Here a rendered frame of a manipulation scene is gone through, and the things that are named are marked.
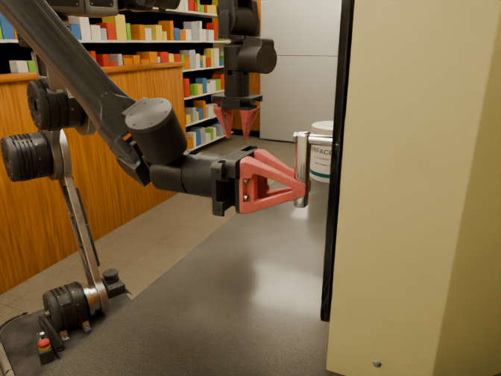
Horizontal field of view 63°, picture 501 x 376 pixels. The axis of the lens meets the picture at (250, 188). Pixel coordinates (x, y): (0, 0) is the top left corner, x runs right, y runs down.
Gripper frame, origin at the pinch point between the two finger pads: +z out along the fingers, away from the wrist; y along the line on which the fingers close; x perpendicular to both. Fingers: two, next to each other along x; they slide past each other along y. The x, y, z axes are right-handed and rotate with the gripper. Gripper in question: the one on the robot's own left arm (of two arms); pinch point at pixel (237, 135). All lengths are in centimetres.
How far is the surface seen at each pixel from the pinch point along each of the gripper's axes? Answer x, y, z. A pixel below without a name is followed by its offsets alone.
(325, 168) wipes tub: 20.4, 16.5, 11.6
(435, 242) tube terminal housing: -46, 43, -3
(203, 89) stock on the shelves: 353, -213, 36
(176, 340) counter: -49, 15, 15
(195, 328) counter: -46, 16, 15
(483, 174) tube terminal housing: -45, 45, -10
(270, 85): 441, -162, 38
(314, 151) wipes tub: 21.9, 13.0, 7.8
